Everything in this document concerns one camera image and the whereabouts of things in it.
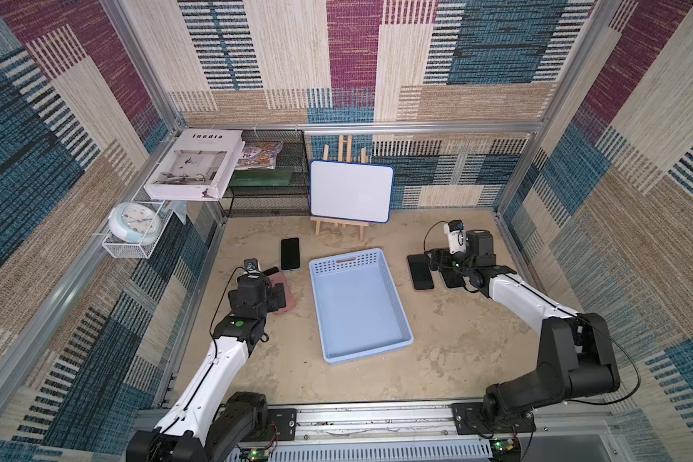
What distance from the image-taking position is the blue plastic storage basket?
0.89 metres

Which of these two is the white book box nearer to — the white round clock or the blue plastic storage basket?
the white round clock

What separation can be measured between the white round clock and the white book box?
53 millimetres

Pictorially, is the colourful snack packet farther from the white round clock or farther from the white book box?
the white round clock

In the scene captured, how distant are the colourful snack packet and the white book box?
0.02 m

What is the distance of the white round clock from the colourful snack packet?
252 mm

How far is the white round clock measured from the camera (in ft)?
2.11

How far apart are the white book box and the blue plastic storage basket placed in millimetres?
394

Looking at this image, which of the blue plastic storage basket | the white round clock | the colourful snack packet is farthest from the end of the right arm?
the white round clock

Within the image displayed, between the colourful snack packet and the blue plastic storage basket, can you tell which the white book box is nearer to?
the colourful snack packet

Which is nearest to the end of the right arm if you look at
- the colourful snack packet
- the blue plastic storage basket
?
the blue plastic storage basket

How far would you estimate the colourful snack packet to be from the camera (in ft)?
2.76

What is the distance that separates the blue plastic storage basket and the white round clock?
1.48 feet

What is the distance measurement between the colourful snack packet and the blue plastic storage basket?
1.13ft
